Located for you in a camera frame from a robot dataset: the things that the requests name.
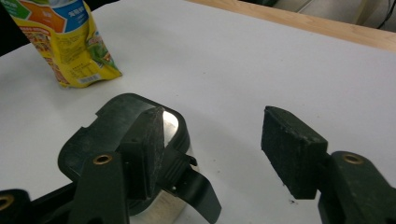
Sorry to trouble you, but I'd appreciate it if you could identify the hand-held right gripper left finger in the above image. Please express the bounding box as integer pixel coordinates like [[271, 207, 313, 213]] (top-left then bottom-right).
[[120, 105, 166, 201]]

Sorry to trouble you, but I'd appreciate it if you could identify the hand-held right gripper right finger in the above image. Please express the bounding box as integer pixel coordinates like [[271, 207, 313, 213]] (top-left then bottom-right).
[[261, 105, 330, 201]]

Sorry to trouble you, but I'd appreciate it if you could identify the yellow pouch with green cap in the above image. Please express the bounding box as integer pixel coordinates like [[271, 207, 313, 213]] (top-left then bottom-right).
[[0, 0, 123, 90]]

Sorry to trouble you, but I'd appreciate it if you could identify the thin black floor cable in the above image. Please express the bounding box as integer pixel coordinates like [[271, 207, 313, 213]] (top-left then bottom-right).
[[375, 0, 396, 31]]

